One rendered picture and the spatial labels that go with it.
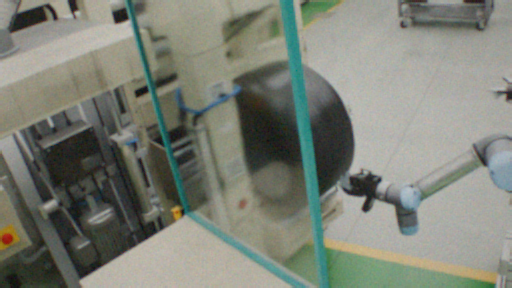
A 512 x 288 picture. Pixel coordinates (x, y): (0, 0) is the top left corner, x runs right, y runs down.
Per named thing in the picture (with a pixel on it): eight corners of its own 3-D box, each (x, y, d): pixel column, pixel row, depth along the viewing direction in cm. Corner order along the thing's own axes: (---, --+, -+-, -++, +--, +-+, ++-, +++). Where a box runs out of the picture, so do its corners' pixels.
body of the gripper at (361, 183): (359, 167, 176) (385, 173, 166) (362, 186, 179) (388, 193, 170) (346, 176, 172) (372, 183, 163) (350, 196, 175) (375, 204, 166)
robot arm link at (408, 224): (419, 217, 170) (415, 193, 166) (420, 237, 161) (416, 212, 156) (398, 219, 173) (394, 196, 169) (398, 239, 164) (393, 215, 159)
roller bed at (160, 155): (183, 208, 207) (165, 150, 193) (166, 196, 218) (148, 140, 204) (217, 187, 218) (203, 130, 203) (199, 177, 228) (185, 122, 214)
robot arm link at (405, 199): (412, 218, 155) (409, 198, 151) (386, 210, 163) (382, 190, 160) (424, 204, 159) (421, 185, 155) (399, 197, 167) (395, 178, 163)
